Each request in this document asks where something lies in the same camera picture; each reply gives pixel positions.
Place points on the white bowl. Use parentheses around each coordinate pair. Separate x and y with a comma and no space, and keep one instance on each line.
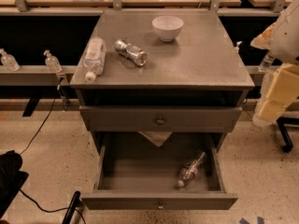
(167,28)

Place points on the white paper under drawer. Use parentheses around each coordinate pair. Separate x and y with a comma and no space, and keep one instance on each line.
(156,138)

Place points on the closed grey top drawer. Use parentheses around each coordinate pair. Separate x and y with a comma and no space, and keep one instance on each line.
(176,119)

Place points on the clear labelled water bottle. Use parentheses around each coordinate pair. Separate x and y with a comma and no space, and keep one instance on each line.
(94,59)

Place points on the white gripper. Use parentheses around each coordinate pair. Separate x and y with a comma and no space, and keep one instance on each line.
(287,37)

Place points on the black object bottom left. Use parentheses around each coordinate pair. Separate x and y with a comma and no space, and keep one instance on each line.
(11,178)

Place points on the small pump bottle behind cabinet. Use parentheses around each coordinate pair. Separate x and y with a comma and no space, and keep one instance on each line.
(237,46)

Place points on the left pump sanitizer bottle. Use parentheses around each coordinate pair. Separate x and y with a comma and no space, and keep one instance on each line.
(8,61)

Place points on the upright clear water bottle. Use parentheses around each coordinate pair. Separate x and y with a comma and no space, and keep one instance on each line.
(266,62)

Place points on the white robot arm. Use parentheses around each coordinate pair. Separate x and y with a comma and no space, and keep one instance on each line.
(285,46)

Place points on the black wheeled stand base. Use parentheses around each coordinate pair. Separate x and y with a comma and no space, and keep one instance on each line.
(281,122)

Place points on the grey drawer cabinet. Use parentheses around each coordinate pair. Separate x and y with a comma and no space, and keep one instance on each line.
(199,68)

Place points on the black stand leg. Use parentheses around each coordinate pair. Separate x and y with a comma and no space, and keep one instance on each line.
(72,208)

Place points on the crushed silver can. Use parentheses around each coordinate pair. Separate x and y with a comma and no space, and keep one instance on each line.
(138,56)

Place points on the clear crinkled water bottle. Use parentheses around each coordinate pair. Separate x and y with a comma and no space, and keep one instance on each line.
(190,169)

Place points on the pump sanitizer bottle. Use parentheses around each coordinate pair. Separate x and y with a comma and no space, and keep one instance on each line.
(52,62)
(8,61)

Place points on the open grey middle drawer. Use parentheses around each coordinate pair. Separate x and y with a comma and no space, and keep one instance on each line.
(135,174)

